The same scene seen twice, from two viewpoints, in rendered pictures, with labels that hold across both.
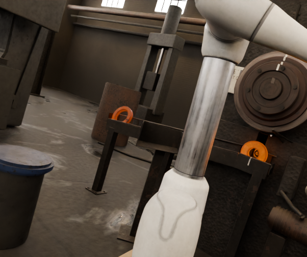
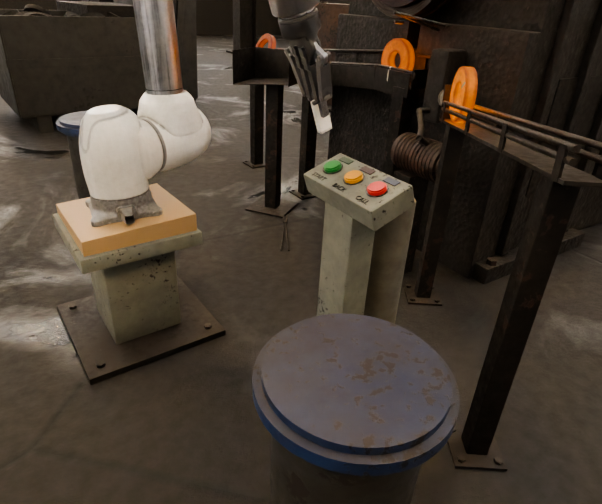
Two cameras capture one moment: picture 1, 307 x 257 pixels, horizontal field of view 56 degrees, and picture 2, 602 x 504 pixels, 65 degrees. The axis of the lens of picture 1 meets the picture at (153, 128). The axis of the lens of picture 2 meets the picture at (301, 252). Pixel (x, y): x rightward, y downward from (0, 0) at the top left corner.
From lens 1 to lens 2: 1.05 m
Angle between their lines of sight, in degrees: 30
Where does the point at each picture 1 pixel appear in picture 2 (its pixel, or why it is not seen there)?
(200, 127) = (141, 28)
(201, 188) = (164, 104)
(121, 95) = (330, 20)
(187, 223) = (101, 132)
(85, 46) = not seen: outside the picture
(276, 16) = not seen: outside the picture
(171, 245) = (90, 155)
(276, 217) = (397, 148)
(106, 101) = not seen: hidden behind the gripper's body
